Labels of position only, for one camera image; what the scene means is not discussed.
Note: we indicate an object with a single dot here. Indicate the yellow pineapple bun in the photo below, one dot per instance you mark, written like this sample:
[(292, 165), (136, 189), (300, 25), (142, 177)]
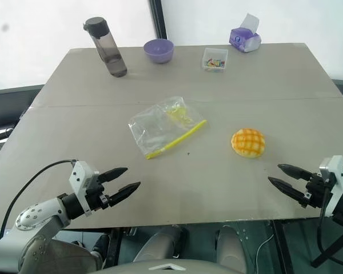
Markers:
[(248, 142)]

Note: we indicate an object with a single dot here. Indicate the purple tissue pack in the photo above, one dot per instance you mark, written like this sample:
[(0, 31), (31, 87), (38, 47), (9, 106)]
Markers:
[(244, 38)]

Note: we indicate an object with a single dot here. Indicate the dark side bench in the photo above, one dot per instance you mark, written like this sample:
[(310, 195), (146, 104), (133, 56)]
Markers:
[(8, 114)]

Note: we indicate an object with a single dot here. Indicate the black window frame post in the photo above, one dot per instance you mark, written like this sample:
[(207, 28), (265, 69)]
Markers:
[(159, 20)]

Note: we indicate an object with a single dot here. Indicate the grey robot leg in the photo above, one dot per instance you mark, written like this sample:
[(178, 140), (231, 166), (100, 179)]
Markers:
[(160, 242), (231, 246)]

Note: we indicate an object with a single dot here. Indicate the purple plastic bowl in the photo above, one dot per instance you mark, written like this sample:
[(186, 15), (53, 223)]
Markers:
[(159, 50)]

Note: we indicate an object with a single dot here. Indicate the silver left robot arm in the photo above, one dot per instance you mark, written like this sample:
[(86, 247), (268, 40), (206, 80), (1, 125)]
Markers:
[(43, 212)]

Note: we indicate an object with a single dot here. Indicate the smoky grey water bottle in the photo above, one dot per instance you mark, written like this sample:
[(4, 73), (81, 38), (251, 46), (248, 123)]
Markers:
[(107, 48)]

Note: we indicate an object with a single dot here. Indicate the clear box of coloured pins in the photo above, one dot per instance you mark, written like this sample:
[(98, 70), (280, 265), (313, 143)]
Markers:
[(214, 60)]

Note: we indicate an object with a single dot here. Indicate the clear yellow-zip plastic bag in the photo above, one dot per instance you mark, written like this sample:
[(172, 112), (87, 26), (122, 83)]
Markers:
[(163, 125)]

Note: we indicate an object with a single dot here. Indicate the grey robot torso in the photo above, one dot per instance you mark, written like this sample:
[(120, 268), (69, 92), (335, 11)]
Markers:
[(171, 267)]

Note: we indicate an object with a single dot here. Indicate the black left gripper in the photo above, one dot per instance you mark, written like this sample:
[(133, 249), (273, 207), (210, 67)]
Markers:
[(97, 194)]

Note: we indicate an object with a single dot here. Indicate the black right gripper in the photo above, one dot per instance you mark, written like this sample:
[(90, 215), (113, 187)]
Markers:
[(315, 189)]

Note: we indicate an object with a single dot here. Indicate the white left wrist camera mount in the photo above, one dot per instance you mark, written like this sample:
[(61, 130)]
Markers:
[(80, 177)]

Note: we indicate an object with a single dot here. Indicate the black table leg frame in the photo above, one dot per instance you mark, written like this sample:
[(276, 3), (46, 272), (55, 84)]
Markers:
[(280, 245)]

